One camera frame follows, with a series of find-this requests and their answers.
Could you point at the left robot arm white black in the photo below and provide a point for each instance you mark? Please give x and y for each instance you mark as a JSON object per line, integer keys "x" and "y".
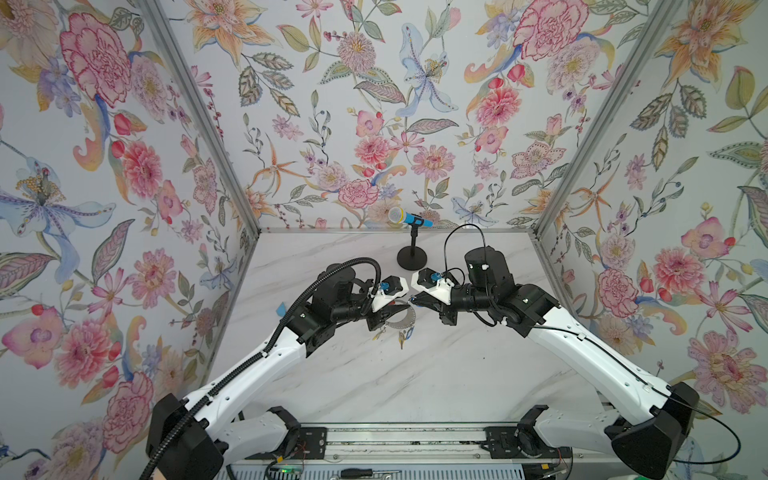
{"x": 198, "y": 435}

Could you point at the metal keyring with red handle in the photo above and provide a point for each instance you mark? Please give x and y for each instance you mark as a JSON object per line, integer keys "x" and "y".
{"x": 403, "y": 320}

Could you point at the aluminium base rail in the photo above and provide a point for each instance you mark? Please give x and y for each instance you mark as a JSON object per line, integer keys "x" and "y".
{"x": 343, "y": 444}

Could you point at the toy microphone blue yellow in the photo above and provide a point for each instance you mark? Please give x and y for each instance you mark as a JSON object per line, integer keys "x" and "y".
{"x": 398, "y": 215}

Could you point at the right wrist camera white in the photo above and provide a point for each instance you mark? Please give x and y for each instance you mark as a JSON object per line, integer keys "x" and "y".
{"x": 435, "y": 285}

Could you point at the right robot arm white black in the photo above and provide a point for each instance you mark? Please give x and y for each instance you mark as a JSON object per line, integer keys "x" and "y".
{"x": 650, "y": 419}

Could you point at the black microphone stand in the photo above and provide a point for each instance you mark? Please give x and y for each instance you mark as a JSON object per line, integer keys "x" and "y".
{"x": 412, "y": 257}

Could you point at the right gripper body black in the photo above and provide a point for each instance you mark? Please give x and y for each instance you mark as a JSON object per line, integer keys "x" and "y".
{"x": 464, "y": 300}

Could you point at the black screwdriver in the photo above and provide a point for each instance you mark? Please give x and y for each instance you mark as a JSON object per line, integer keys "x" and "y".
{"x": 366, "y": 473}

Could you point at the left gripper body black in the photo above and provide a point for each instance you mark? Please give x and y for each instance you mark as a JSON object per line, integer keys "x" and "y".
{"x": 374, "y": 319}

